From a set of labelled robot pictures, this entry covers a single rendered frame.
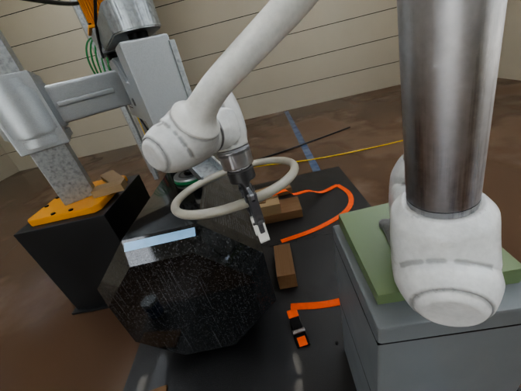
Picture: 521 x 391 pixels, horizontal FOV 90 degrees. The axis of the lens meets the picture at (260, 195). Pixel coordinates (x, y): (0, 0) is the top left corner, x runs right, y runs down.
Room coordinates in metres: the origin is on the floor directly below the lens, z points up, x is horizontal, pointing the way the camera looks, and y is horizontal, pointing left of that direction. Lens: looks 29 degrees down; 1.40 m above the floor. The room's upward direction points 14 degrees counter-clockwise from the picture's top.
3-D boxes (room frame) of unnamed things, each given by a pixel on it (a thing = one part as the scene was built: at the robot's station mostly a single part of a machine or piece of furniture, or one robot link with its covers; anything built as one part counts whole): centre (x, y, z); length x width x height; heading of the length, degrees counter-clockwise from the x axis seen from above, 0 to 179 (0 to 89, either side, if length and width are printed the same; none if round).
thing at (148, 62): (1.54, 0.41, 1.32); 0.36 x 0.22 x 0.45; 26
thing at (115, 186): (1.67, 0.98, 0.81); 0.20 x 0.10 x 0.05; 94
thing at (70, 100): (1.84, 1.05, 1.36); 0.74 x 0.34 x 0.25; 120
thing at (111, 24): (1.79, 0.52, 1.62); 0.96 x 0.25 x 0.17; 26
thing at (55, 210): (1.74, 1.22, 0.76); 0.49 x 0.49 x 0.05; 86
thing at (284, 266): (1.33, -0.05, 0.07); 0.30 x 0.12 x 0.12; 175
